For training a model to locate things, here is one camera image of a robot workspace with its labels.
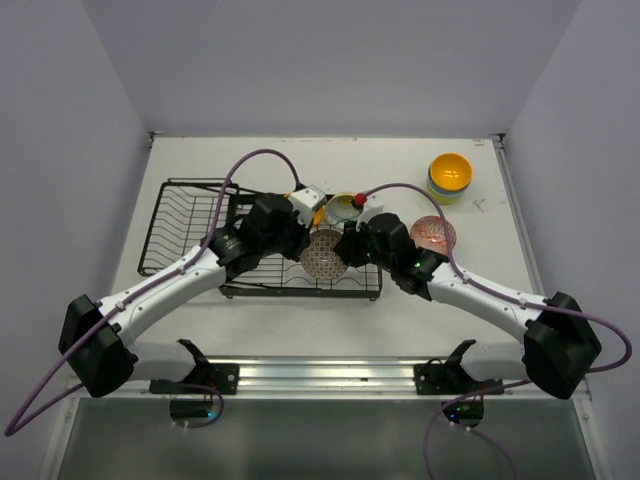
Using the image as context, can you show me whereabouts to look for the brown diamond patterned bowl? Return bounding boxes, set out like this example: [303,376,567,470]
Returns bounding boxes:
[299,229,348,280]

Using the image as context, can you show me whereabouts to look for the yellow ribbed bowl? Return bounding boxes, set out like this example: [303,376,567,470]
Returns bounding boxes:
[285,192,327,228]

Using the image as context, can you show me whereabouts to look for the yellow teal patterned bowl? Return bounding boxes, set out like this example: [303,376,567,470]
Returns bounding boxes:
[325,192,361,227]

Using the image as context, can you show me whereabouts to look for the blue zigzag patterned bowl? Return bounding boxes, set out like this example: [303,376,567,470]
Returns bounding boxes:
[409,216,457,255]

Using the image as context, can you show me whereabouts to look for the lime green bowl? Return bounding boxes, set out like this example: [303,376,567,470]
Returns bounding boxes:
[427,180,466,205]

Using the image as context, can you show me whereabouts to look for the blue glossy bowl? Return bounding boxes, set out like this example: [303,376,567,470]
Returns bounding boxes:
[428,170,471,197]

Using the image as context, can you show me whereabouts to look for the smooth yellow bowl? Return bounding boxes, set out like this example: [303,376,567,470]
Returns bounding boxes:
[429,153,473,192]

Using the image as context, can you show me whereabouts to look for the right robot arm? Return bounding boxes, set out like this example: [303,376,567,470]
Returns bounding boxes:
[334,213,602,399]

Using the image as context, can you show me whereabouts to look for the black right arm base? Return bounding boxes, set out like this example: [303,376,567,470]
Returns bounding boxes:
[413,340,503,429]

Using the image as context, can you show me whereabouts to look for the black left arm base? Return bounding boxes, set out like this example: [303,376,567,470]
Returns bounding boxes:
[149,339,240,429]

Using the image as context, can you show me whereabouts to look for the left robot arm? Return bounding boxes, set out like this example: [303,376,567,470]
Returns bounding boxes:
[59,193,314,398]

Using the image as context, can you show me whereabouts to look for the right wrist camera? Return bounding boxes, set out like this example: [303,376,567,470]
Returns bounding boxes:
[352,193,384,231]

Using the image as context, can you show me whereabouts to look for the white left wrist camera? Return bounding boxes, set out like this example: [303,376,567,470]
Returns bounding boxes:
[288,186,327,226]

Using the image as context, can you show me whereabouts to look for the aluminium mounting rail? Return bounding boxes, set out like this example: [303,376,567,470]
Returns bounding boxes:
[99,355,506,401]

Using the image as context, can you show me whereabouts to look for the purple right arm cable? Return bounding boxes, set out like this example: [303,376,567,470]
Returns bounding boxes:
[364,182,632,480]

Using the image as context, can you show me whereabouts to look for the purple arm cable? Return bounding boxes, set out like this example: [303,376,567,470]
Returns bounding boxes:
[4,148,304,439]
[364,182,632,480]

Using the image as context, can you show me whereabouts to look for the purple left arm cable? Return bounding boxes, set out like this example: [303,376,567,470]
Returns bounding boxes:
[4,148,304,439]

